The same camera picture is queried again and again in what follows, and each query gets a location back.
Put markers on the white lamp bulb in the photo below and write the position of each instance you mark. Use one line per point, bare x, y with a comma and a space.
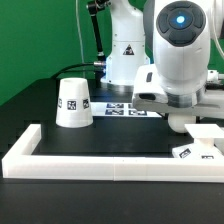
177, 122

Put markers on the white lamp shade cone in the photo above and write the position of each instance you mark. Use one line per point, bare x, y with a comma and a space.
74, 106

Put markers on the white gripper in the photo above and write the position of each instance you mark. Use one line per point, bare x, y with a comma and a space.
148, 95

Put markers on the paper sheet with markers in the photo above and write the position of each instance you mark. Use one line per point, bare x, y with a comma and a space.
119, 110

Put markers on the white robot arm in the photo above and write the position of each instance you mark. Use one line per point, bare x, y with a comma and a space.
161, 54

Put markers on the white lamp base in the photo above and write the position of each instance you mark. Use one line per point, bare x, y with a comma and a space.
203, 145

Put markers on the white U-shaped fence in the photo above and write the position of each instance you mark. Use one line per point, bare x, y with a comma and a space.
21, 162

